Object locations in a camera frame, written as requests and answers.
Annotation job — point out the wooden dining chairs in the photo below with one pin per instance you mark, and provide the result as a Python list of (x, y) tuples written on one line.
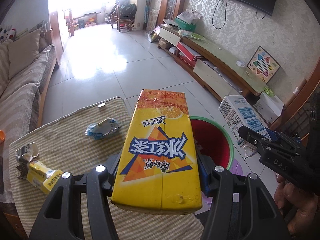
[(122, 21)]

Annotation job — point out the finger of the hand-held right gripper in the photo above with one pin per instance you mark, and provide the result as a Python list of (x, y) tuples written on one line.
[(271, 134), (255, 137)]

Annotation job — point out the beige pillow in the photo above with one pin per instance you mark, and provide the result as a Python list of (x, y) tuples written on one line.
[(23, 52)]

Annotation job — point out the yellow white medicine box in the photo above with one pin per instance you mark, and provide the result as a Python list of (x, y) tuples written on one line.
[(42, 177)]

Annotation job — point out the black bag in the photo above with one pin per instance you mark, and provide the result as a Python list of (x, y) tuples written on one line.
[(127, 9)]

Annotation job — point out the blue white crumpled wrapper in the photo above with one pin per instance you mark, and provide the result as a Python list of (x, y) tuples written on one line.
[(102, 130)]

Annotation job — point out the pale leaning board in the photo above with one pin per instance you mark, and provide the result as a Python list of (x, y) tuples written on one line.
[(153, 20)]

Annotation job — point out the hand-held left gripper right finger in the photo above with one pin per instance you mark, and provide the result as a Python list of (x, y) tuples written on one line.
[(205, 182)]

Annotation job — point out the white cardboard box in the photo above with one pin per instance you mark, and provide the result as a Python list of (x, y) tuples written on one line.
[(271, 108)]

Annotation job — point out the striped beige tablecloth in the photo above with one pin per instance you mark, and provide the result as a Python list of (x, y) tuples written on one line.
[(62, 135)]

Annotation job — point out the beige striped sofa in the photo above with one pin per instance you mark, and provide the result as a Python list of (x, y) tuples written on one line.
[(20, 100)]

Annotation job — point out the red bin with green rim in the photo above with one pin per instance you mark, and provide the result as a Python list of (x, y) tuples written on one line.
[(215, 140)]

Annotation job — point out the white blue milk carton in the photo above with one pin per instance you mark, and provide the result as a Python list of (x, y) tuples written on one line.
[(240, 115)]

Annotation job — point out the small green toy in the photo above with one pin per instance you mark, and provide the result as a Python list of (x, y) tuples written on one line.
[(268, 90)]

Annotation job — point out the small white box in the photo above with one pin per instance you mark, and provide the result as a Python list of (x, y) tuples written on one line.
[(240, 63)]

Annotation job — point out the person's right hand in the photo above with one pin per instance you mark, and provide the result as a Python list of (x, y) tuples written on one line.
[(297, 202)]

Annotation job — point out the orange cup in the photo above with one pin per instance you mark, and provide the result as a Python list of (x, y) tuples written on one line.
[(1, 136)]

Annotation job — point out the clear plastic bag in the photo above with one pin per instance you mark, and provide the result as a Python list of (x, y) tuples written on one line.
[(191, 15)]

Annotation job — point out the long wooden television cabinet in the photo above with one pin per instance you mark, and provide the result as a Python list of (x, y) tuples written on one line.
[(212, 62)]

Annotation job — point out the crumpled silver patterned wrapper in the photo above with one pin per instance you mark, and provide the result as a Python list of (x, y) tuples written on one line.
[(25, 155)]

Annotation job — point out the yellow drink carton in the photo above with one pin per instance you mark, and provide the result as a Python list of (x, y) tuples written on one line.
[(157, 155)]

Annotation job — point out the light green plastic sheet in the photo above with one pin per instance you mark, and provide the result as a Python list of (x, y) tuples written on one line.
[(192, 36)]

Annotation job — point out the star checkers board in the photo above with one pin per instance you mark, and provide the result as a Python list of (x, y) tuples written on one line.
[(263, 65)]

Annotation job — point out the plush toys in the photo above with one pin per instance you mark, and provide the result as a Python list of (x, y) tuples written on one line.
[(6, 33)]

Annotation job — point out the green box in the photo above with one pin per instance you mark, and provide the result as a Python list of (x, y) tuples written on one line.
[(186, 25)]

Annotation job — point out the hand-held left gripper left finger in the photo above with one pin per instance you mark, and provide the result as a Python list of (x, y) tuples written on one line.
[(110, 175)]

